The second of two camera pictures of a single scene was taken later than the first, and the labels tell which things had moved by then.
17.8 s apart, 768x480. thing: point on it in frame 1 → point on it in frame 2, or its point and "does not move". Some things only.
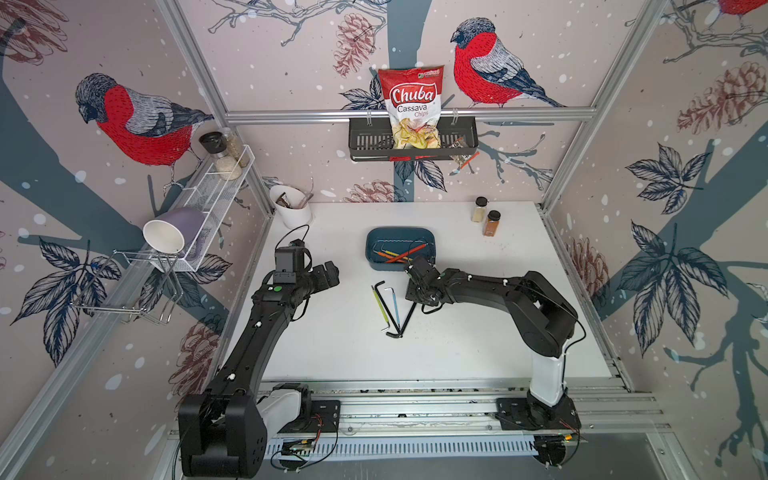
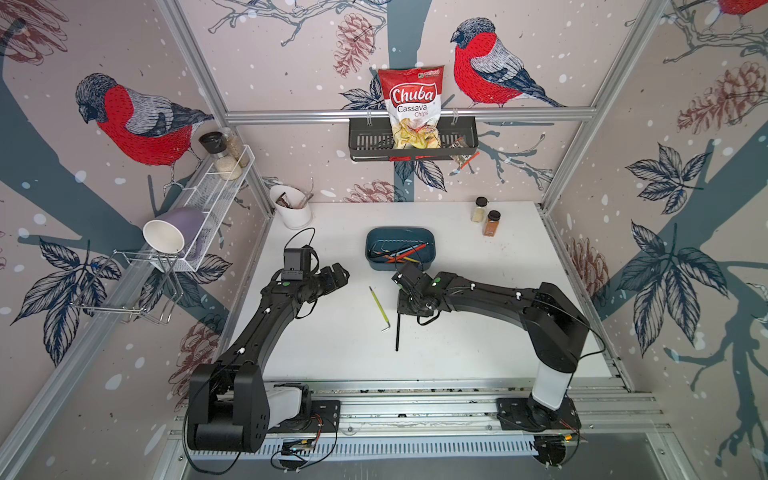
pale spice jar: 479,210 does not move
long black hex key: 399,335 → 401,249
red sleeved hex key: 409,252 does not move
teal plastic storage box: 392,248 does not move
